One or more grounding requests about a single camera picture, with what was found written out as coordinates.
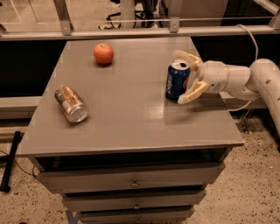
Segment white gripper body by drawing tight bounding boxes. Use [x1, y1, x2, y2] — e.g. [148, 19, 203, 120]
[196, 60, 229, 93]

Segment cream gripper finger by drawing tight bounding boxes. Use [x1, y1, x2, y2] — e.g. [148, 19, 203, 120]
[172, 50, 203, 71]
[178, 80, 209, 105]

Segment blue pepsi can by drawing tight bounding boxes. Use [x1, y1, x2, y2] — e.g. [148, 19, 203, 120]
[165, 59, 191, 102]

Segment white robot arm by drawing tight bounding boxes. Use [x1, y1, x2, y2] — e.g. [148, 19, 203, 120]
[173, 50, 280, 135]

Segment gold silver soda can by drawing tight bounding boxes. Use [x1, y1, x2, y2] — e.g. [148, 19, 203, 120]
[54, 85, 88, 123]

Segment black office chair base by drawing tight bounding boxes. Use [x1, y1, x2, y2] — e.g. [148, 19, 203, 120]
[99, 0, 163, 30]

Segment top grey drawer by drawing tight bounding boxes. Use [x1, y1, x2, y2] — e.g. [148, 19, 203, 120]
[38, 162, 225, 193]

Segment grey drawer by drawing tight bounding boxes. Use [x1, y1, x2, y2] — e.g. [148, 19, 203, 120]
[80, 206, 194, 224]
[38, 162, 225, 193]
[63, 190, 206, 212]

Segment red apple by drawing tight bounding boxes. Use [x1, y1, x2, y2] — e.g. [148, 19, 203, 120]
[93, 43, 114, 65]

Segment grey drawer cabinet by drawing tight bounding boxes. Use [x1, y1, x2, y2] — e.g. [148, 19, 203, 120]
[17, 37, 245, 224]

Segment bottom grey drawer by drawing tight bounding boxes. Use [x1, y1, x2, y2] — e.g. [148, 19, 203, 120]
[80, 206, 194, 224]

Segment middle grey drawer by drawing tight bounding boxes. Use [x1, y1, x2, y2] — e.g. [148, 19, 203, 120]
[63, 190, 206, 212]

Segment black bar on floor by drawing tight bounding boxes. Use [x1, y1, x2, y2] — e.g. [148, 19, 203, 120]
[0, 131, 22, 193]

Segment white cable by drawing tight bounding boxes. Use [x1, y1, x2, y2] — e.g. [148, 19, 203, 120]
[227, 24, 260, 113]

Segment grey metal rail frame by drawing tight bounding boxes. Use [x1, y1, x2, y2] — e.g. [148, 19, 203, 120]
[0, 0, 279, 41]

